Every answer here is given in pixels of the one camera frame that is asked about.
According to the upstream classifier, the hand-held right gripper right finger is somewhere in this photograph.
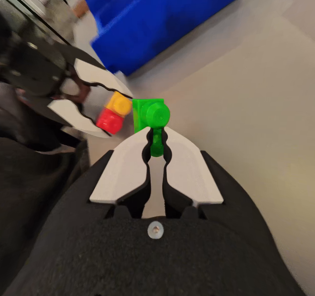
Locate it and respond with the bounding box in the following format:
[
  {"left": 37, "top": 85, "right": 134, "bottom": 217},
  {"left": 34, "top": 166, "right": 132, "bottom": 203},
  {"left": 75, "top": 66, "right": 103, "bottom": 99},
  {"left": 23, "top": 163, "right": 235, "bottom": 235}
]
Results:
[{"left": 161, "top": 127, "right": 224, "bottom": 219}]

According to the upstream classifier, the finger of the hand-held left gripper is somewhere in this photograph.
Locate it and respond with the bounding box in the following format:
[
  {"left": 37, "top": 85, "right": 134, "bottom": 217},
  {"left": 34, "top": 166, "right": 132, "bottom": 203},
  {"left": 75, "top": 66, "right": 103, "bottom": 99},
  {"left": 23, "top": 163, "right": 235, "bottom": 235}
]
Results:
[
  {"left": 47, "top": 99, "right": 112, "bottom": 138},
  {"left": 74, "top": 58, "right": 134, "bottom": 99}
]

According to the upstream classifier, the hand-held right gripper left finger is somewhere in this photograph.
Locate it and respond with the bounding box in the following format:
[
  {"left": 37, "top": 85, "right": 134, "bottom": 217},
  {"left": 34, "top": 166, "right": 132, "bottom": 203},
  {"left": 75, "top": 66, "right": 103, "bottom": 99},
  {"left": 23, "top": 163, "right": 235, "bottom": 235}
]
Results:
[{"left": 89, "top": 127, "right": 151, "bottom": 219}]

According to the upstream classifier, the yellow one-stud block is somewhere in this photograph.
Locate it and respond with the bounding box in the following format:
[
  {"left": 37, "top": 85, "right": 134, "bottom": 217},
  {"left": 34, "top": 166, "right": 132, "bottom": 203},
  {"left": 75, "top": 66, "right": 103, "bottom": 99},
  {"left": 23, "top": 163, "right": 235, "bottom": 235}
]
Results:
[{"left": 106, "top": 92, "right": 132, "bottom": 118}]

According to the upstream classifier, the red one-stud block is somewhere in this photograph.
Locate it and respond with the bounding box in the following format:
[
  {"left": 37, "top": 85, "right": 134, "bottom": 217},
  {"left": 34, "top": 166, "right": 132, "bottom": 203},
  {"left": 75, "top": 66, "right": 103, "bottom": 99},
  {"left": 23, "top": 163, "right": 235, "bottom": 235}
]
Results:
[{"left": 95, "top": 108, "right": 124, "bottom": 134}]

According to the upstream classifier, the green two-stud block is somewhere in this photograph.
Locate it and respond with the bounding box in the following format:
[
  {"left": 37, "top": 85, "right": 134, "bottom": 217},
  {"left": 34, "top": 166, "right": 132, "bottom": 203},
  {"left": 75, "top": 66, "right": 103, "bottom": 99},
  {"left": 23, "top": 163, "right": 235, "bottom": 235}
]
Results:
[{"left": 132, "top": 98, "right": 171, "bottom": 157}]

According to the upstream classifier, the blue plastic bin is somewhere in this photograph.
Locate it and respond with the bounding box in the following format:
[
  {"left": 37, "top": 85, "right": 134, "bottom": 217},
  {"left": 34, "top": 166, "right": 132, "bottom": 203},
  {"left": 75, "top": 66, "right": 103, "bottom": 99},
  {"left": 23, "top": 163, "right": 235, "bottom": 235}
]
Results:
[{"left": 80, "top": 0, "right": 246, "bottom": 77}]

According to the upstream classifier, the grey desk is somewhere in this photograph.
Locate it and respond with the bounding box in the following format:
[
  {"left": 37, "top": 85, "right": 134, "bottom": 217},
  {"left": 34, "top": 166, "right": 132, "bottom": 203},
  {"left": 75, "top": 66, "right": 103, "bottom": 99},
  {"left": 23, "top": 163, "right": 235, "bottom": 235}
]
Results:
[{"left": 86, "top": 0, "right": 315, "bottom": 284}]

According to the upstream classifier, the person's dark clothing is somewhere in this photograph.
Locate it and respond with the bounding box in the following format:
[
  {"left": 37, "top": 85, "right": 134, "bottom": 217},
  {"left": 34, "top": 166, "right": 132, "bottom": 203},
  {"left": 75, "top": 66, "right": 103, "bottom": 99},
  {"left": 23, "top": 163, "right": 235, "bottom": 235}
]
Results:
[{"left": 0, "top": 87, "right": 89, "bottom": 296}]

